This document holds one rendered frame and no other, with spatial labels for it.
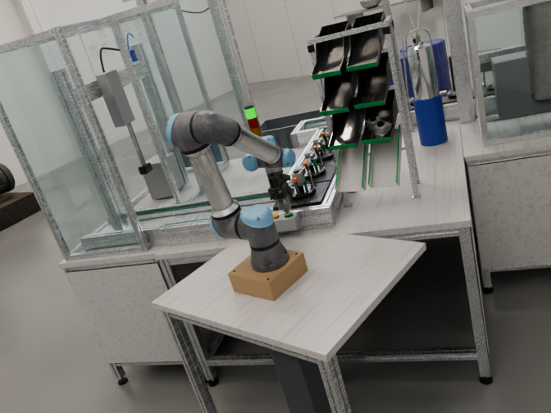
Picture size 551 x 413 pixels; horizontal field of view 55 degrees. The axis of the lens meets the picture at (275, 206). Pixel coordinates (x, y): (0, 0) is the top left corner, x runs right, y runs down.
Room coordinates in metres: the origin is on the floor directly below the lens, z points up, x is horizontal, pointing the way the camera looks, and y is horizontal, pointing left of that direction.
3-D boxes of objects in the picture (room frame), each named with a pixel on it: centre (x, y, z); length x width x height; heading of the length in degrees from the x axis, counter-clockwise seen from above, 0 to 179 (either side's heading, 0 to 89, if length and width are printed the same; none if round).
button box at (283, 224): (2.22, 0.02, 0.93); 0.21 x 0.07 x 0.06; 68
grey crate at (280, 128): (4.52, -0.33, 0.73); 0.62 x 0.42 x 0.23; 68
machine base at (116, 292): (3.21, 0.68, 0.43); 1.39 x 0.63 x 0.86; 158
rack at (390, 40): (2.37, -0.52, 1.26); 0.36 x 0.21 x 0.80; 68
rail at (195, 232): (2.35, 0.17, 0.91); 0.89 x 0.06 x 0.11; 68
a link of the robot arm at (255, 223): (1.84, 0.08, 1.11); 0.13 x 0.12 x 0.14; 50
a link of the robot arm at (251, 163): (2.09, 0.01, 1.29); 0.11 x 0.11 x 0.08; 50
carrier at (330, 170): (2.63, -0.24, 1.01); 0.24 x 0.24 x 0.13; 68
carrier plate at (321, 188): (2.39, -0.14, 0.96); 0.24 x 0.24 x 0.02; 68
